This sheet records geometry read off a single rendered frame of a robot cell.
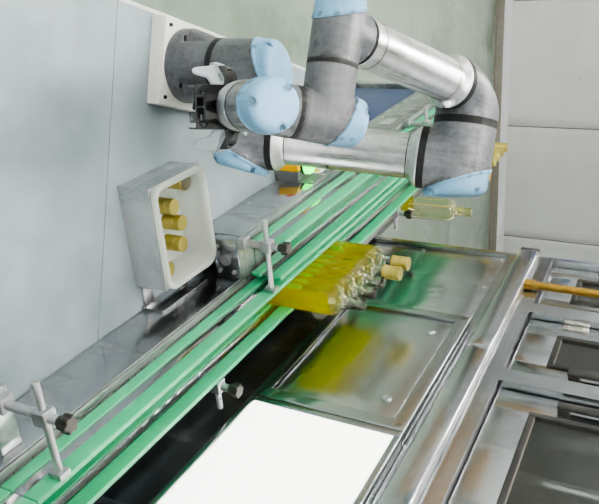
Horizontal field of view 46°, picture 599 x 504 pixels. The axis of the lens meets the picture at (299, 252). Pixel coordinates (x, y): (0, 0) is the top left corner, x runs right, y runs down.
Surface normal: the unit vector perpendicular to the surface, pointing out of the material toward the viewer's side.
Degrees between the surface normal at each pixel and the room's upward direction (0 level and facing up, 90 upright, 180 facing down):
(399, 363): 91
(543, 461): 90
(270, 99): 39
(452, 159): 77
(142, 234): 90
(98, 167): 0
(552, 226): 90
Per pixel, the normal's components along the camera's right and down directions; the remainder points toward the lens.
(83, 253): 0.88, 0.12
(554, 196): -0.47, 0.39
